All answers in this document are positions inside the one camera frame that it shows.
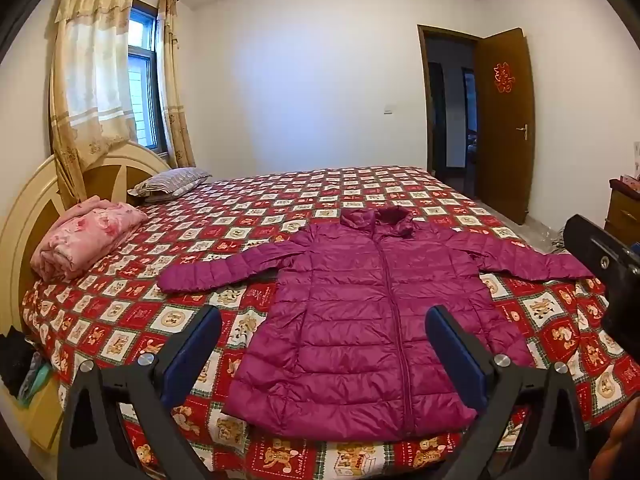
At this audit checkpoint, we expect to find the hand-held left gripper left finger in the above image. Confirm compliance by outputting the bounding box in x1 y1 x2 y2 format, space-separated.
56 304 223 480

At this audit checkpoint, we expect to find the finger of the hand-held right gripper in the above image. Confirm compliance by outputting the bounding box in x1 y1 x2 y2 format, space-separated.
563 214 640 287

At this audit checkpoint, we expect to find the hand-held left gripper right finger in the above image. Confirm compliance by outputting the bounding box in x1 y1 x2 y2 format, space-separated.
424 304 586 480

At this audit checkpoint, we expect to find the magenta puffer jacket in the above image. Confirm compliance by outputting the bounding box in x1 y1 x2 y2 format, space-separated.
157 205 596 443

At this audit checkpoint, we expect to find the person's right forearm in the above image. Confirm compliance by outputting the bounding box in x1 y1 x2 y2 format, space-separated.
597 400 640 480

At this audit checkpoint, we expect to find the brown wooden cabinet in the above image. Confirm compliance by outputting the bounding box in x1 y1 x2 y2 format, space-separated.
604 177 640 248

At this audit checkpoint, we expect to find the red checkered bedsheet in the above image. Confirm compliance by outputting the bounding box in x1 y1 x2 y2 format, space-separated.
20 165 640 480

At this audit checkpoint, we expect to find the brown wooden door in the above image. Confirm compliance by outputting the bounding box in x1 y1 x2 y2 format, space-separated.
472 27 537 226

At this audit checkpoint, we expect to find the teal cloth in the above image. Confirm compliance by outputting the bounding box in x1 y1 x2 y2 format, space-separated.
17 352 53 406

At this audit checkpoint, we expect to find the folded pink floral blanket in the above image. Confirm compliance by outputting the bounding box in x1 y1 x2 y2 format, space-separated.
30 195 149 283

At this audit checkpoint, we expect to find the dark cloth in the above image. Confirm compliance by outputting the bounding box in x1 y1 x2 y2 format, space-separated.
0 325 38 398

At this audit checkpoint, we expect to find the striped grey pillow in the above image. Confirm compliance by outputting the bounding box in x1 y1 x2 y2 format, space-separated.
127 167 213 203

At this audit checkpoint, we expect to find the red paper door decoration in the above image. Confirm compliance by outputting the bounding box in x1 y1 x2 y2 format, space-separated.
492 61 516 93

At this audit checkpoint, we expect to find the cream wooden bed headboard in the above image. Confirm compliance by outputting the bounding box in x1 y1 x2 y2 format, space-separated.
0 140 173 331

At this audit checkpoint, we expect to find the narrow beige floral curtain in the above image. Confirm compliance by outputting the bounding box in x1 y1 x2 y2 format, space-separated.
156 0 197 170

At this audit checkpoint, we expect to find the dark framed window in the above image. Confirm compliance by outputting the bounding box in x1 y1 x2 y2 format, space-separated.
127 5 173 156

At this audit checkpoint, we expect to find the wide beige floral curtain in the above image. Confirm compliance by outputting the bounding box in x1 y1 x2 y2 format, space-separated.
48 0 137 206

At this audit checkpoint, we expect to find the dark wooden door frame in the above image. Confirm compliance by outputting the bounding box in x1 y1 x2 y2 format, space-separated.
417 24 483 201

